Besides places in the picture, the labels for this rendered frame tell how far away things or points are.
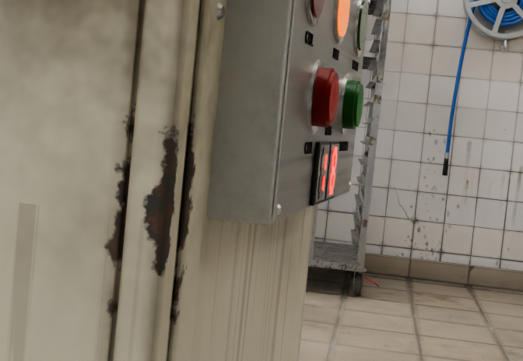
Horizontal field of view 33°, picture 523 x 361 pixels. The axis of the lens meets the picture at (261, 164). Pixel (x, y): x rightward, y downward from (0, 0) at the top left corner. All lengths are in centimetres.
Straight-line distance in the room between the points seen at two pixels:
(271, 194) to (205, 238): 4
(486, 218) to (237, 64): 432
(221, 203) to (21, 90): 10
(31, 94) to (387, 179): 431
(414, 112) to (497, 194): 59
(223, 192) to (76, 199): 7
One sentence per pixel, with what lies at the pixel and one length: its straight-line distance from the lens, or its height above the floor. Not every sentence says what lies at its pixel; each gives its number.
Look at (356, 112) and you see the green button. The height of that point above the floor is 76.
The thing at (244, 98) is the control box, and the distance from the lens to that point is 39.
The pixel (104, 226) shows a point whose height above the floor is 70.
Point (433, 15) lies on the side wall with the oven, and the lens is 468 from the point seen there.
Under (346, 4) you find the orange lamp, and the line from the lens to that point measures 51.
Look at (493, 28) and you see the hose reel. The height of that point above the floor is 129.
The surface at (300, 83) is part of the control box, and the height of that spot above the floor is 76.
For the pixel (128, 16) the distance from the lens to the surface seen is 36.
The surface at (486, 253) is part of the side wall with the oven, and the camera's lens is 471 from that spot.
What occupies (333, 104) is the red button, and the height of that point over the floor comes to 76.
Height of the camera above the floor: 75
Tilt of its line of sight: 3 degrees down
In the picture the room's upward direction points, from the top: 6 degrees clockwise
